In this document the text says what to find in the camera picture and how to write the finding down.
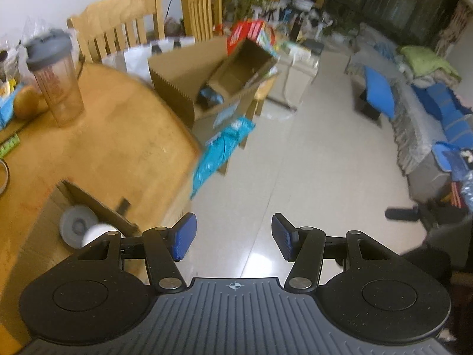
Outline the large cardboard box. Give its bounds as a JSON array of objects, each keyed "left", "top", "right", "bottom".
[{"left": 148, "top": 37, "right": 282, "bottom": 146}]

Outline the grey lidded shaker bottle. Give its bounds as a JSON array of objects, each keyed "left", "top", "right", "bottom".
[{"left": 25, "top": 29, "right": 85, "bottom": 127}]

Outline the green gum pack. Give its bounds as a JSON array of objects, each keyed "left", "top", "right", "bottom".
[{"left": 0, "top": 135, "right": 21, "bottom": 158}]

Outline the red printed box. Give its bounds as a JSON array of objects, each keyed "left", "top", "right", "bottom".
[{"left": 225, "top": 21, "right": 276, "bottom": 54}]

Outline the round metal rimmed mirror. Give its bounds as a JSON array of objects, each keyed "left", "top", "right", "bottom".
[{"left": 0, "top": 158, "right": 10, "bottom": 195}]

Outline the round brown pear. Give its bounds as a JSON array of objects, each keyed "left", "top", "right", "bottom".
[{"left": 14, "top": 85, "right": 49, "bottom": 120}]

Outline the white low cabinet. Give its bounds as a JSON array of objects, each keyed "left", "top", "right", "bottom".
[{"left": 265, "top": 49, "right": 323, "bottom": 112}]

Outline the cluttered side table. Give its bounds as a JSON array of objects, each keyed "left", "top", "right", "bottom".
[{"left": 255, "top": 0, "right": 356, "bottom": 51}]

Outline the long blue plastic packet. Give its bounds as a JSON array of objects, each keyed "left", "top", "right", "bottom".
[{"left": 190, "top": 116, "right": 256, "bottom": 201}]

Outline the blue cushion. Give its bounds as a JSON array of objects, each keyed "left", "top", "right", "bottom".
[{"left": 363, "top": 65, "right": 397, "bottom": 120}]

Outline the white round lid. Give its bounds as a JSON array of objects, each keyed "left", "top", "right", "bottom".
[{"left": 59, "top": 205, "right": 99, "bottom": 249}]

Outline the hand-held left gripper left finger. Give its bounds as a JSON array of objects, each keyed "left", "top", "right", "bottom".
[{"left": 77, "top": 212, "right": 199, "bottom": 293}]

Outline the wooden chair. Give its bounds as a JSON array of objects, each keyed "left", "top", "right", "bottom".
[
  {"left": 180, "top": 0, "right": 223, "bottom": 43},
  {"left": 67, "top": 0, "right": 165, "bottom": 64}
]

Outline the blue item in box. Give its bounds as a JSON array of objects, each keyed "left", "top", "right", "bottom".
[{"left": 199, "top": 86, "right": 225, "bottom": 107}]

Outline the blue wipes packet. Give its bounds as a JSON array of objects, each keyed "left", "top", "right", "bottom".
[{"left": 0, "top": 96, "right": 16, "bottom": 128}]

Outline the person's dark clothing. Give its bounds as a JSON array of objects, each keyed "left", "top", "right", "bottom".
[{"left": 401, "top": 214, "right": 473, "bottom": 343}]

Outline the grey sofa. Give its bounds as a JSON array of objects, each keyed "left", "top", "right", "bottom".
[{"left": 345, "top": 22, "right": 473, "bottom": 201}]

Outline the green blanket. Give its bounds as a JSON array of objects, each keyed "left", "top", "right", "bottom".
[{"left": 400, "top": 45, "right": 461, "bottom": 81}]

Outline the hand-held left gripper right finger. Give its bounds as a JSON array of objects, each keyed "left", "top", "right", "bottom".
[{"left": 271, "top": 212, "right": 403, "bottom": 293}]

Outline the white shopping bag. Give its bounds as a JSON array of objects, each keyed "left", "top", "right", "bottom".
[
  {"left": 124, "top": 36, "right": 196, "bottom": 82},
  {"left": 101, "top": 46, "right": 128, "bottom": 72}
]

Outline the brown cardboard box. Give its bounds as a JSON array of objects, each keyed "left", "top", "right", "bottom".
[{"left": 20, "top": 179, "right": 143, "bottom": 267}]

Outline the small open cardboard box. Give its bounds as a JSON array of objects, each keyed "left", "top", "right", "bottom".
[{"left": 206, "top": 39, "right": 278, "bottom": 99}]

